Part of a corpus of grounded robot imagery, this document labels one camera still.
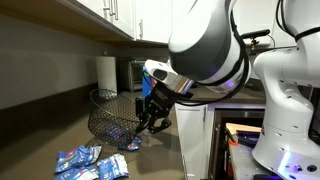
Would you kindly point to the black camera on stand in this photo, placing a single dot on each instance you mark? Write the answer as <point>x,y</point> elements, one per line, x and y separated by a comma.
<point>252,36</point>

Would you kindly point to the white lower cabinets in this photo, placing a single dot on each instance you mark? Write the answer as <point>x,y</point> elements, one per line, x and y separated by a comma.
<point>191,132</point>

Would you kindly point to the white cabinets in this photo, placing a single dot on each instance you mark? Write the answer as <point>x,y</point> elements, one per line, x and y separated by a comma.
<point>191,132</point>
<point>154,20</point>

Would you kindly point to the white paper towel roll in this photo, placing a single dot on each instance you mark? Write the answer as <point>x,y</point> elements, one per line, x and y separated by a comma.
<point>106,72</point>

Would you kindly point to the white upper cabinets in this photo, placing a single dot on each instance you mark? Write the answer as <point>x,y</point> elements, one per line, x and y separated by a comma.
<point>154,20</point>

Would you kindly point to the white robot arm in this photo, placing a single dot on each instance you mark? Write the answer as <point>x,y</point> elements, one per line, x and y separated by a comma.
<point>207,49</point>

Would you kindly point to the blue snack pack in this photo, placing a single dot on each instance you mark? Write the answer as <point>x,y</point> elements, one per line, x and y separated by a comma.
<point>113,167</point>
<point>115,132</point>
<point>78,157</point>
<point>82,173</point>

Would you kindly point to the black wire mesh basket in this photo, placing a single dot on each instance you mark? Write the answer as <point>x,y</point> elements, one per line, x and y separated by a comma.
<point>108,109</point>

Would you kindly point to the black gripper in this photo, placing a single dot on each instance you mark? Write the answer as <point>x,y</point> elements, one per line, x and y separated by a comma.
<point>157,105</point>

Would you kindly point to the silver toaster oven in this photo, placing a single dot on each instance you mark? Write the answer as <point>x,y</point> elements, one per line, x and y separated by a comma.
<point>135,74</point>

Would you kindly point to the blue cereal box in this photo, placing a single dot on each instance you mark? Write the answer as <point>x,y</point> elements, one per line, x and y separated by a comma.
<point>148,82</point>

